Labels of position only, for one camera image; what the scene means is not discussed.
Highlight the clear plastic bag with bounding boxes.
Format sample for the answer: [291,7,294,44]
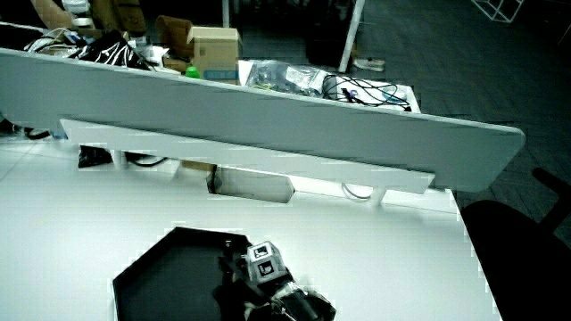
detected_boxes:
[244,59,330,97]

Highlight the black office chair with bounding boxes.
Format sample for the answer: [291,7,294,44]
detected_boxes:
[459,167,571,321]

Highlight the black plastic bag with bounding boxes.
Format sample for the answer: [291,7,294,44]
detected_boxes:
[70,29,150,71]

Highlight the black cable bundle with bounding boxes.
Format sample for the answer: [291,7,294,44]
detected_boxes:
[321,74,413,112]

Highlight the white cable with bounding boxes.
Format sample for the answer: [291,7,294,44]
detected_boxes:
[340,182,374,201]

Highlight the black hexagonal plate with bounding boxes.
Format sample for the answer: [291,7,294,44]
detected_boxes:
[112,226,278,321]

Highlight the white wire frame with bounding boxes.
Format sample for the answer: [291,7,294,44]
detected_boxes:
[469,0,525,24]

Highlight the white pole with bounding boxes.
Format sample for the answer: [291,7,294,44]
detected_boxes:
[336,0,367,74]

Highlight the white shelf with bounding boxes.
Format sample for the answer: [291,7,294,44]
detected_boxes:
[59,118,436,195]

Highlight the light cardboard box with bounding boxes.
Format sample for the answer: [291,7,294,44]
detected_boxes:
[186,26,243,86]

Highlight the grey divider panel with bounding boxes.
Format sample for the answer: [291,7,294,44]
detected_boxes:
[0,47,526,193]

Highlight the person's right hand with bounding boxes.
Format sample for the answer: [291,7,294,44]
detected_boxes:
[216,241,296,313]

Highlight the large brown cardboard box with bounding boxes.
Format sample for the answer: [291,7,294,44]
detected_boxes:
[90,0,148,37]

